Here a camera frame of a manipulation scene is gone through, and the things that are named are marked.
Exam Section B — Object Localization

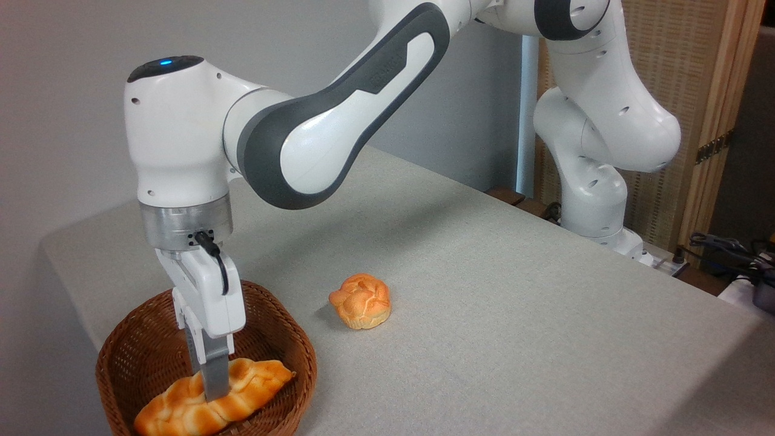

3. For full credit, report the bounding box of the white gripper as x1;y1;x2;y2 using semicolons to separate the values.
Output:
154;247;246;403

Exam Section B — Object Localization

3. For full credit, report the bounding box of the long braided bread loaf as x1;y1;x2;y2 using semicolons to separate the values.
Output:
133;357;296;436

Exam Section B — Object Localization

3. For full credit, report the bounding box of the round knotted bread roll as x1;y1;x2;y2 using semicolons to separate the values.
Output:
329;273;392;331

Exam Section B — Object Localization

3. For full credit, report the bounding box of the brown wicker basket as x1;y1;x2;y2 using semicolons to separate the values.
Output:
96;280;317;436

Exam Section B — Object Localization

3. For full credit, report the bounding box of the grey tablecloth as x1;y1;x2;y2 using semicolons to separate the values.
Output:
39;142;775;436

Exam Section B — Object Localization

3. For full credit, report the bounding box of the white vertical pole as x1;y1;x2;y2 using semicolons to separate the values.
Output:
515;33;541;197

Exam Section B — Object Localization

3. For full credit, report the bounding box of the brass screen hinge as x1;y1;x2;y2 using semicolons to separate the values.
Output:
695;130;734;165

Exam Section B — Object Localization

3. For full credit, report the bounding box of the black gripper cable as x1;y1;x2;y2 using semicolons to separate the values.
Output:
194;231;231;296

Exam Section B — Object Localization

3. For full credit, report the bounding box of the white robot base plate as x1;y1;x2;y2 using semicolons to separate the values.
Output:
630;241;691;277

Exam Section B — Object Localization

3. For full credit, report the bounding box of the black cable bundle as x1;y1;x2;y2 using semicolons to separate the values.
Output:
689;232;775;314

